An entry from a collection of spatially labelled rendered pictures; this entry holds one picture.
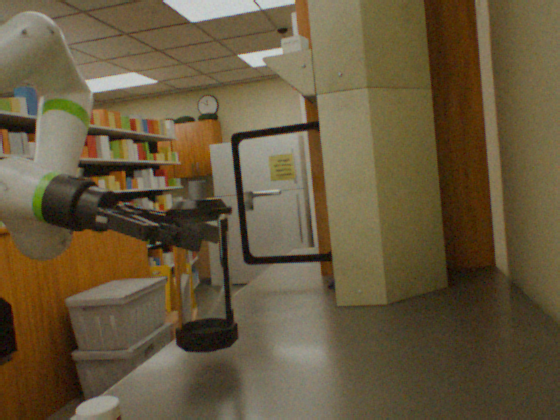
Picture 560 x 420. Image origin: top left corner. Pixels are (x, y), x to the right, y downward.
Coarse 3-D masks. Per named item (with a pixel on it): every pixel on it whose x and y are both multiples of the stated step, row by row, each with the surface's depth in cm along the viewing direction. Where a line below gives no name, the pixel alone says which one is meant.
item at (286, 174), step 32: (256, 160) 148; (288, 160) 145; (320, 160) 142; (256, 192) 149; (288, 192) 146; (320, 192) 143; (256, 224) 150; (288, 224) 147; (320, 224) 143; (256, 256) 151
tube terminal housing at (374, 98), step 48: (336, 0) 107; (384, 0) 110; (336, 48) 108; (384, 48) 110; (336, 96) 109; (384, 96) 110; (336, 144) 109; (384, 144) 109; (432, 144) 117; (336, 192) 110; (384, 192) 109; (432, 192) 117; (336, 240) 111; (384, 240) 109; (432, 240) 117; (336, 288) 112; (384, 288) 109; (432, 288) 117
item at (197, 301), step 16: (224, 208) 80; (176, 224) 79; (192, 224) 78; (208, 224) 78; (208, 240) 79; (176, 256) 80; (192, 256) 78; (208, 256) 79; (176, 272) 81; (192, 272) 79; (208, 272) 79; (176, 288) 81; (192, 288) 79; (208, 288) 79; (192, 304) 79; (208, 304) 79; (224, 304) 81; (192, 320) 79; (208, 320) 79; (224, 320) 81
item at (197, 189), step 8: (192, 184) 81; (200, 184) 81; (192, 192) 81; (200, 192) 81; (184, 200) 81; (192, 200) 79; (200, 200) 79; (208, 200) 79; (216, 200) 80; (176, 208) 79; (184, 208) 78; (192, 208) 78; (200, 208) 78; (208, 208) 79
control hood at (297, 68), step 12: (264, 60) 112; (276, 60) 111; (288, 60) 110; (300, 60) 110; (312, 60) 110; (276, 72) 112; (288, 72) 111; (300, 72) 110; (312, 72) 109; (300, 84) 110; (312, 84) 110; (312, 96) 111
